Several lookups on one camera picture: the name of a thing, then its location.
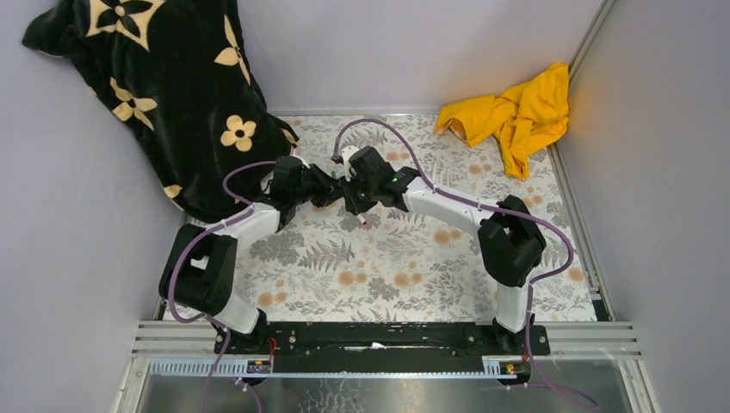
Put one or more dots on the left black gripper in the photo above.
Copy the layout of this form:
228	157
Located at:
327	185

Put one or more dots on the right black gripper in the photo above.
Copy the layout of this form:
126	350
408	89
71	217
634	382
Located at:
352	204

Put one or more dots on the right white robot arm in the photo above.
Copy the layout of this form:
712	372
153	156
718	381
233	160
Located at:
510	243

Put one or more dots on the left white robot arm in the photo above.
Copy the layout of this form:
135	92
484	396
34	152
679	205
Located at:
198	278

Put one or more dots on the floral patterned table mat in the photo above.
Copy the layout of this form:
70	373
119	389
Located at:
326	266

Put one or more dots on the yellow cloth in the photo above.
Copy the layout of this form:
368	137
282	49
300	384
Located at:
524	119

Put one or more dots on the black floral plush blanket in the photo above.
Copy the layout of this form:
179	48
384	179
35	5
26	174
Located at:
176	74

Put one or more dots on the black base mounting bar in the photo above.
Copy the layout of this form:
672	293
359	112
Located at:
424	341

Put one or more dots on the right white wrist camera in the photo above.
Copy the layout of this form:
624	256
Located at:
346	154

